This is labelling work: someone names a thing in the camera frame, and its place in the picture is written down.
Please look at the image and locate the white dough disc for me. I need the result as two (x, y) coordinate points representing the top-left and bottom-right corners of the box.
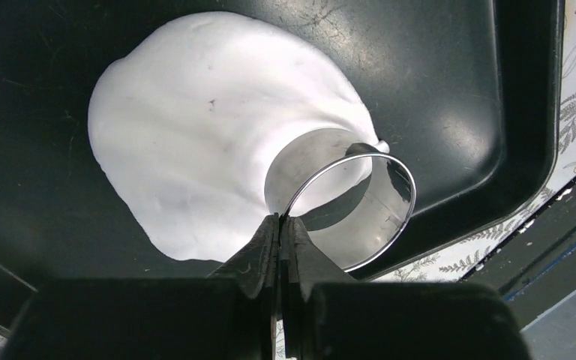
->
(88, 12), (389, 262)

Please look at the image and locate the round metal cutter ring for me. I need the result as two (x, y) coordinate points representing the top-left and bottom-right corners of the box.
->
(264, 127), (417, 273)

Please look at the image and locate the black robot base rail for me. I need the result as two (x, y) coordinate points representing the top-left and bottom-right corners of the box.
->
(465, 177), (576, 326)

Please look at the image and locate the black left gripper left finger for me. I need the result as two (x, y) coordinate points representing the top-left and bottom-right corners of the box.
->
(1, 214), (279, 359)

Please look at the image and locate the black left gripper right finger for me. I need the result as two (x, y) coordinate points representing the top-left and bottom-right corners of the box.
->
(281, 217), (530, 359)

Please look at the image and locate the black baking tray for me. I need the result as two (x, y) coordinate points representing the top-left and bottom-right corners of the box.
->
(0, 1), (563, 335)

